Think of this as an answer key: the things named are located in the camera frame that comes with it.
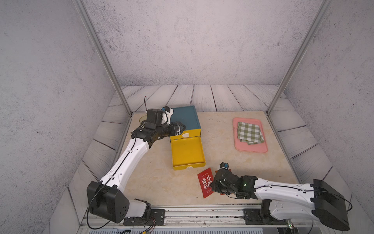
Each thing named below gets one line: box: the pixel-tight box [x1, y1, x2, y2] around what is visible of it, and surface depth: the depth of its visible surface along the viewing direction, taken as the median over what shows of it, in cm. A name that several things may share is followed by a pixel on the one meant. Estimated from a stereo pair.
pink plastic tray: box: [232, 117, 268, 153], surface depth 104 cm
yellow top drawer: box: [169, 128, 202, 140], surface depth 86 cm
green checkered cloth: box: [237, 121, 265, 145], surface depth 109 cm
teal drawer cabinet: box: [170, 105, 202, 133], surface depth 90 cm
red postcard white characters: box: [197, 167, 215, 199], surface depth 84 cm
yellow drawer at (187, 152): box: [169, 136, 206, 171], surface depth 93 cm
